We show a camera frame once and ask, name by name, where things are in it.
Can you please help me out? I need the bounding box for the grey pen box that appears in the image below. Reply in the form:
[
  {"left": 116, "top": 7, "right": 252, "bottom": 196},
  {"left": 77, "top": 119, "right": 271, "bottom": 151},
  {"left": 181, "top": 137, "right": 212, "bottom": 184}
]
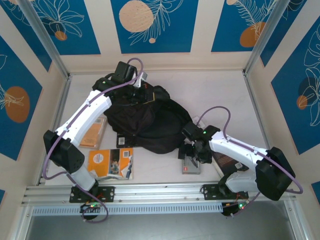
[{"left": 181, "top": 156, "right": 202, "bottom": 175}]

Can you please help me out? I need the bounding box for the dark brown book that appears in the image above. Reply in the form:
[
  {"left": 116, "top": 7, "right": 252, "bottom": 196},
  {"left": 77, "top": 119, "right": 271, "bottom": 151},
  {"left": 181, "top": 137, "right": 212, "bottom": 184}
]
[{"left": 211, "top": 149, "right": 250, "bottom": 180}]

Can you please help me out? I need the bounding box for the black fabric backpack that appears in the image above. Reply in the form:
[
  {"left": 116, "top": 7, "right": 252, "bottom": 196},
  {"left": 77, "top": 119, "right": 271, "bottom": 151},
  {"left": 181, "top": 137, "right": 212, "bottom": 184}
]
[{"left": 103, "top": 83, "right": 199, "bottom": 155}]

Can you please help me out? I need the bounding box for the black book with gold print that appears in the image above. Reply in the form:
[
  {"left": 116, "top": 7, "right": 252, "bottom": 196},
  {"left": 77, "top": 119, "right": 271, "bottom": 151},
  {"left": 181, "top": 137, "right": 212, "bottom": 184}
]
[{"left": 116, "top": 133, "right": 141, "bottom": 149}]

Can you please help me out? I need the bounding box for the thin orange book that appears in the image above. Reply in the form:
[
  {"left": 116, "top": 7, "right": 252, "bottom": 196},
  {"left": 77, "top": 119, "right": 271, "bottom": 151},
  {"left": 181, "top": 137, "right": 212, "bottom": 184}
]
[{"left": 79, "top": 116, "right": 108, "bottom": 150}]

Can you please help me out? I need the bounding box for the orange book with torn cover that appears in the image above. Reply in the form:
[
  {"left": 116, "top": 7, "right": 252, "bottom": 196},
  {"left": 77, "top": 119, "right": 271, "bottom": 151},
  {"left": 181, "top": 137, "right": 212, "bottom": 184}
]
[{"left": 88, "top": 147, "right": 135, "bottom": 181}]

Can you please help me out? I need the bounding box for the small controller circuit board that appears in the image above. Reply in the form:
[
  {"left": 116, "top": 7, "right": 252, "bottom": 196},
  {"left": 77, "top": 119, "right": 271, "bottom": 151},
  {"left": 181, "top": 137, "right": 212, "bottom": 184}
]
[
  {"left": 79, "top": 202, "right": 104, "bottom": 214},
  {"left": 221, "top": 201, "right": 251, "bottom": 218}
]

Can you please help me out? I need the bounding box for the grey metal panel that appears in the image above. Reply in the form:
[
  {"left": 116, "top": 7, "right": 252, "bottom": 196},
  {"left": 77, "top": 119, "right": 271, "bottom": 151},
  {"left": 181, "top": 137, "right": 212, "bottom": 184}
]
[{"left": 23, "top": 201, "right": 301, "bottom": 240}]

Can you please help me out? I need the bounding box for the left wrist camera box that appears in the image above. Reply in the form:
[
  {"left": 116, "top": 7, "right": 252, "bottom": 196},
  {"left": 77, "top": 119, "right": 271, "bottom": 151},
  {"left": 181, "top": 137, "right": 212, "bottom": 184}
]
[{"left": 134, "top": 71, "right": 148, "bottom": 88}]

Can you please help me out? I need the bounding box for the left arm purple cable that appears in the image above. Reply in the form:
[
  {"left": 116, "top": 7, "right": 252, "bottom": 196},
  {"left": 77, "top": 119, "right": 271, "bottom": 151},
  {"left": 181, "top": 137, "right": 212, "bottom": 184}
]
[{"left": 42, "top": 57, "right": 144, "bottom": 223}]

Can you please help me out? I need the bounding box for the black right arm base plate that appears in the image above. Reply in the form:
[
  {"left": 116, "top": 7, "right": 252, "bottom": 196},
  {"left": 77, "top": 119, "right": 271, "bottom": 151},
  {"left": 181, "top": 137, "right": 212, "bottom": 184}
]
[{"left": 200, "top": 184, "right": 250, "bottom": 201}]

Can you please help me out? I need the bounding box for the slotted grey cable duct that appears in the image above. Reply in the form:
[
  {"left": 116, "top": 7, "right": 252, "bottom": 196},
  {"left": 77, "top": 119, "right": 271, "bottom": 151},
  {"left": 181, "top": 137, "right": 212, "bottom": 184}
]
[{"left": 31, "top": 202, "right": 224, "bottom": 216}]

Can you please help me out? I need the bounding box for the aluminium side rail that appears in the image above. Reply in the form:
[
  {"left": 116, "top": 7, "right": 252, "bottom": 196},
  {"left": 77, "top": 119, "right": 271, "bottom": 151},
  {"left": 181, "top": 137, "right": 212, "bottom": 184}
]
[
  {"left": 242, "top": 72, "right": 282, "bottom": 181},
  {"left": 36, "top": 73, "right": 74, "bottom": 186}
]

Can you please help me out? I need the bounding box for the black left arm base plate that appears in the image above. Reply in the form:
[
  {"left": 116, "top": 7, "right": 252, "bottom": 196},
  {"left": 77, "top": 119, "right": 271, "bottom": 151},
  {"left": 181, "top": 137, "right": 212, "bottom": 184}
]
[{"left": 69, "top": 185, "right": 116, "bottom": 204}]

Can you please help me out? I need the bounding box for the aluminium frame post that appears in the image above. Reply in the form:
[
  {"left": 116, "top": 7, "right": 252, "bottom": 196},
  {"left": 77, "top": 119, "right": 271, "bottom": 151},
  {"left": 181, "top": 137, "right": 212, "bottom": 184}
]
[
  {"left": 18, "top": 0, "right": 73, "bottom": 81},
  {"left": 242, "top": 0, "right": 293, "bottom": 76}
]

